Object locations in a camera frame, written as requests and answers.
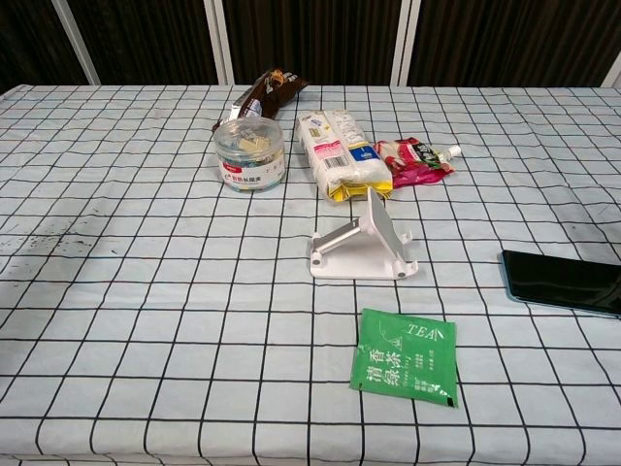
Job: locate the white folding phone stand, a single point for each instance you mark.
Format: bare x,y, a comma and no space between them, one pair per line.
349,267

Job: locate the white partition frame post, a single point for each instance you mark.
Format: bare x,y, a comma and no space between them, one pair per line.
614,76
218,43
406,43
77,48

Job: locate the white black-checked tablecloth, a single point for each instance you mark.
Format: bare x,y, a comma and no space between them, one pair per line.
145,291

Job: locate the clear jar of binder clips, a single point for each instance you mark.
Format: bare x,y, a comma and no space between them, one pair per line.
250,165

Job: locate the green tea sachet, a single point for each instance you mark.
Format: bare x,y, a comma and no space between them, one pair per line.
402,359

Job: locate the black smartphone with teal edge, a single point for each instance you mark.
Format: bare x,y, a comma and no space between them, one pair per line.
558,284

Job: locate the brown chocolate snack wrapper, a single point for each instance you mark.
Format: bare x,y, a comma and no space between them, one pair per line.
271,94

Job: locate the white and yellow food pack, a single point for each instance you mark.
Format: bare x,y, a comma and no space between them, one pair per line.
335,155

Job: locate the red spouted drink pouch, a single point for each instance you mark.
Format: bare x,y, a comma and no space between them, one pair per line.
412,160

